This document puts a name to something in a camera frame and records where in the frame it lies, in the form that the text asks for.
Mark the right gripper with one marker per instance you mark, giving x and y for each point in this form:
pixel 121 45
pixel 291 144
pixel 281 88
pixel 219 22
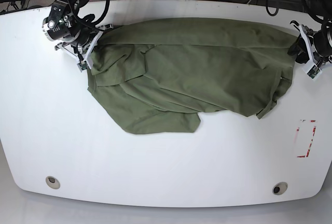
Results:
pixel 79 35

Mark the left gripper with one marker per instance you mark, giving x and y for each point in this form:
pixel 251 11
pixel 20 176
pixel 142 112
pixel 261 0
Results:
pixel 321 46

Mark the green T-shirt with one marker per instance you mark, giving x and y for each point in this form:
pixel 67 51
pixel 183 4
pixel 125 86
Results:
pixel 157 76

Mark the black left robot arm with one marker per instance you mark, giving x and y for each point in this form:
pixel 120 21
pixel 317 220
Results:
pixel 318 10

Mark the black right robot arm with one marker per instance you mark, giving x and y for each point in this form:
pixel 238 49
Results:
pixel 64 24

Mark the red tape rectangle marking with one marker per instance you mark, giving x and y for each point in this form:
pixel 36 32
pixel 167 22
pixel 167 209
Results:
pixel 304 136

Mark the right grey table grommet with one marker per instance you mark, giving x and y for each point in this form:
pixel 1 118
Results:
pixel 280 188

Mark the grey table grommet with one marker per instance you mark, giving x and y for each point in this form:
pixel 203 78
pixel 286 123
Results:
pixel 52 182
pixel 280 188

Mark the left grey table grommet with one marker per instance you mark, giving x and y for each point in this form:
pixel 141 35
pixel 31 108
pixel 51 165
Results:
pixel 52 182

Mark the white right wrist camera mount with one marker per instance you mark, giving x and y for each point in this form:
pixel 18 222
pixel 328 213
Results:
pixel 82 55

